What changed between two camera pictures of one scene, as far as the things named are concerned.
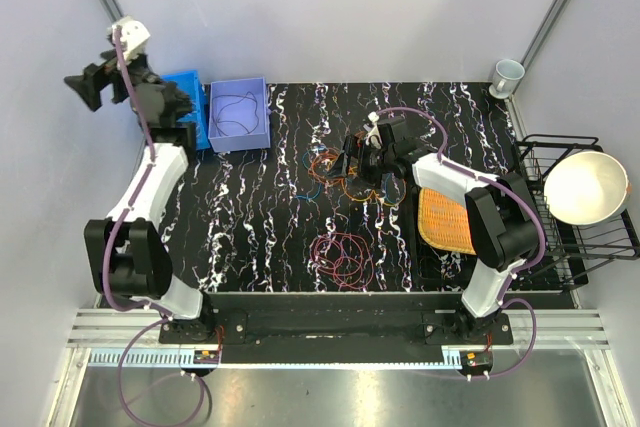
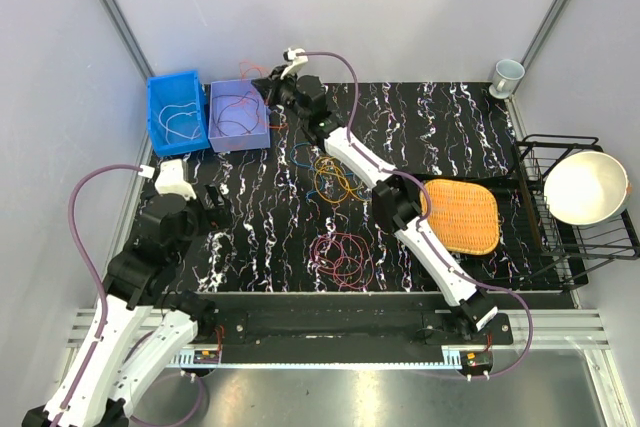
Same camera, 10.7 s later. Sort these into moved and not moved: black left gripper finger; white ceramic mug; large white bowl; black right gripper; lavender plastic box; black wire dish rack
Moved: black right gripper; black left gripper finger
Not moved: black wire dish rack; large white bowl; lavender plastic box; white ceramic mug
